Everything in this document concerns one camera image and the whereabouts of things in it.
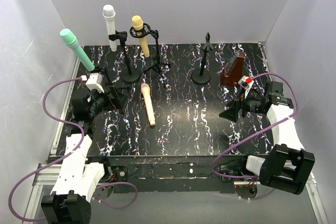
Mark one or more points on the black tripod clip stand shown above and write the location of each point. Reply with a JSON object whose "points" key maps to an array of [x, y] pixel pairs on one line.
{"points": [[111, 94]]}

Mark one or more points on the large yellow microphone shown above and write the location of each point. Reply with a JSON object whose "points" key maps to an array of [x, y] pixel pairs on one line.
{"points": [[138, 31]]}

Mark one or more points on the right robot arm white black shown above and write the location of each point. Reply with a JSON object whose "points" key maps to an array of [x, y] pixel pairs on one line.
{"points": [[288, 165]]}

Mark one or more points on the pink microphone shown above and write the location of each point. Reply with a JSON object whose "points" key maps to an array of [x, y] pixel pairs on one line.
{"points": [[146, 92]]}

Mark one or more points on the black tripod shock mount stand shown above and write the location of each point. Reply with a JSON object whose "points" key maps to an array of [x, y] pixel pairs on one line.
{"points": [[159, 65]]}

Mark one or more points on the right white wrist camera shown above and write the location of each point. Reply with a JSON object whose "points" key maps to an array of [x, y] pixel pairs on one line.
{"points": [[246, 84]]}

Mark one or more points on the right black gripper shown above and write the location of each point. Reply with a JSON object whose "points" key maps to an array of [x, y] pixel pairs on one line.
{"points": [[243, 107]]}

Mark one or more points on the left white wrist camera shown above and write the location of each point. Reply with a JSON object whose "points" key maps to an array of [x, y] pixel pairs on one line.
{"points": [[93, 82]]}

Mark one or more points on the black round base clip stand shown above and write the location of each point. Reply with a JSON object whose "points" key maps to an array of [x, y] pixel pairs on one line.
{"points": [[201, 75]]}

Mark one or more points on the black round base holder stand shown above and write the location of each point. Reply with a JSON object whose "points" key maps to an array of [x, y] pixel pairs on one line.
{"points": [[130, 75]]}

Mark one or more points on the green microphone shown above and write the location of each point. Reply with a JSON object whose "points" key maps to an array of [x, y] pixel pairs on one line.
{"points": [[70, 39]]}

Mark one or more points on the white microphone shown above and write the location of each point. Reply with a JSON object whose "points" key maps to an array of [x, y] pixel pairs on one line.
{"points": [[108, 13]]}

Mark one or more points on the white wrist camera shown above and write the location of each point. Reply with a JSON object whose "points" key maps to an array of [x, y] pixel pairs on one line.
{"points": [[246, 84], [93, 82]]}

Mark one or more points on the black front mounting base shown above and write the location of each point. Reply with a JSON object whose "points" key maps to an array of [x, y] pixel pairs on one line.
{"points": [[175, 173]]}

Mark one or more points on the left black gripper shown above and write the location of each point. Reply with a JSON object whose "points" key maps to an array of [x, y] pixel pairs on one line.
{"points": [[111, 95]]}

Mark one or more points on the brown box in holder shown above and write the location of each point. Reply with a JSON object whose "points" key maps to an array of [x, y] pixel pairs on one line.
{"points": [[233, 70]]}

